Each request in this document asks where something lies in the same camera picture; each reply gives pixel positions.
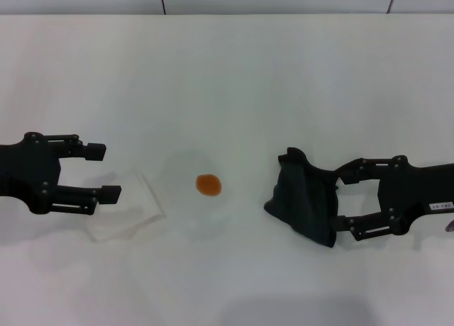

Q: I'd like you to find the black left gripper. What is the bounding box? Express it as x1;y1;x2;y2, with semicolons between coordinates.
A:
0;133;123;216

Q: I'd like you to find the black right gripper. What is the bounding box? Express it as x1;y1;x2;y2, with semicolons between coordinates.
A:
329;155;454;242

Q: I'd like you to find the white paper cup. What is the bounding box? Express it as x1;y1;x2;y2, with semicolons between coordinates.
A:
87;168;167;242

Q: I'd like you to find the dark blue rag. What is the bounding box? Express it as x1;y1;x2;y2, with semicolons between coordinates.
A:
263;147;343;249

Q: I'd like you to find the brown water stain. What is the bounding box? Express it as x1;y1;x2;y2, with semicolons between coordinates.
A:
195;174;223;198

